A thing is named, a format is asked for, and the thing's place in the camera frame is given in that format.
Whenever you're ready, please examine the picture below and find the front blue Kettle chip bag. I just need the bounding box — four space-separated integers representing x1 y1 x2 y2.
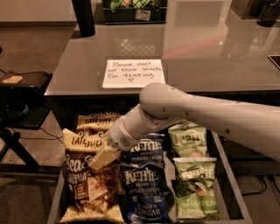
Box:
121 163 169 224

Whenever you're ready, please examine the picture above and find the black chair with armrest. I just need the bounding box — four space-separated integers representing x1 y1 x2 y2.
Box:
0 71 56 174

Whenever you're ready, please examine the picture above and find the black cylindrical post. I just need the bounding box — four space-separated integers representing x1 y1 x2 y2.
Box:
72 0 95 38

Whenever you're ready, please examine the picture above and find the white handwritten paper note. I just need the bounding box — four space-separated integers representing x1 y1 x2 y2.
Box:
102 59 165 88

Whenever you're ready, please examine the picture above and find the black floor cable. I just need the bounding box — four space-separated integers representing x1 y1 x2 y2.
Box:
11 127 67 142

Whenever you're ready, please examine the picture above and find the blue kettle chip bag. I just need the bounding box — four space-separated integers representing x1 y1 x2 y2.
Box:
121 163 169 224
122 133 164 165

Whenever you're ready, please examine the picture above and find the middle green Kettle chip bag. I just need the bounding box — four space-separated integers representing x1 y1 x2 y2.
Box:
168 123 207 158

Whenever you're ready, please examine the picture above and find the brown late july bag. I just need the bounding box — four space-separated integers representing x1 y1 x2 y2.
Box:
89 111 120 118
60 129 123 224
76 115 119 135

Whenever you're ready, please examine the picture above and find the black crate with green items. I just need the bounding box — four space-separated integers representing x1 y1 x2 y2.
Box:
101 0 168 25

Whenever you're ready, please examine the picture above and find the middle blue Kettle chip bag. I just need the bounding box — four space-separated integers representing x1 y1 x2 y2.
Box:
122 133 164 165

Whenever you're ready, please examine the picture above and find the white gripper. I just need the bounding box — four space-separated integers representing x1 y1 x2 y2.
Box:
88 115 139 171

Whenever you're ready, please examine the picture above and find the front green Kettle jalapeno bag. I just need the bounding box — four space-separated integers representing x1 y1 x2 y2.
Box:
173 157 220 221

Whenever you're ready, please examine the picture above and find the lower dark drawer front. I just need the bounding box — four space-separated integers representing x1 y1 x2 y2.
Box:
228 153 280 176

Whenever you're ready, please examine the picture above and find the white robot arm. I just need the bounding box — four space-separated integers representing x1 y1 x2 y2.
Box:
88 83 280 171

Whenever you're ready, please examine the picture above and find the open grey top drawer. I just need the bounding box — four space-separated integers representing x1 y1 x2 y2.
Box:
46 107 254 224

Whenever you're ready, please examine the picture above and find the dark mesh bin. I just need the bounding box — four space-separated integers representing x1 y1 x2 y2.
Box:
257 0 280 27

